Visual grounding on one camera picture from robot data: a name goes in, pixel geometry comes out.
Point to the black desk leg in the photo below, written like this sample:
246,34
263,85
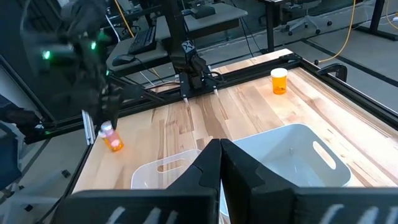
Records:
377,18
270,28

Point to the grey office chair base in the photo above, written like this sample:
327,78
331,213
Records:
306,20

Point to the black desktop box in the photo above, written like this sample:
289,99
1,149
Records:
202,12

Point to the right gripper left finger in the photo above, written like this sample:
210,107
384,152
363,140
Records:
174,202

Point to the black computer mouse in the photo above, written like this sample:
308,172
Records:
122,59

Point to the large orange pill bottle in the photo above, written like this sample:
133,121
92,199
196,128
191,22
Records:
112,142
279,84

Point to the grey office desk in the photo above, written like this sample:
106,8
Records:
224,18

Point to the silver aluminium bracket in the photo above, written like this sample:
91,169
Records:
88,127

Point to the black aluminium table frame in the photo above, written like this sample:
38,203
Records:
342,87

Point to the black keyboard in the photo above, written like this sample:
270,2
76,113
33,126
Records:
143,40

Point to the dark blue office chair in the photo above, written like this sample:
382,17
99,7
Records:
9,158

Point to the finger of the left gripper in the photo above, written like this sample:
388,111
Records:
115,109
104,107

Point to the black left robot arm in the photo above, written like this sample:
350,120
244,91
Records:
190,76

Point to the grey desk with keyboard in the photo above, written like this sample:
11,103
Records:
149,58

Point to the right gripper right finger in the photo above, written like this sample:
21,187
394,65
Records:
258,202

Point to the black table clamp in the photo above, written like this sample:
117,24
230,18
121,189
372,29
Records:
334,69

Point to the clear plastic bin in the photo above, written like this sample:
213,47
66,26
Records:
149,175

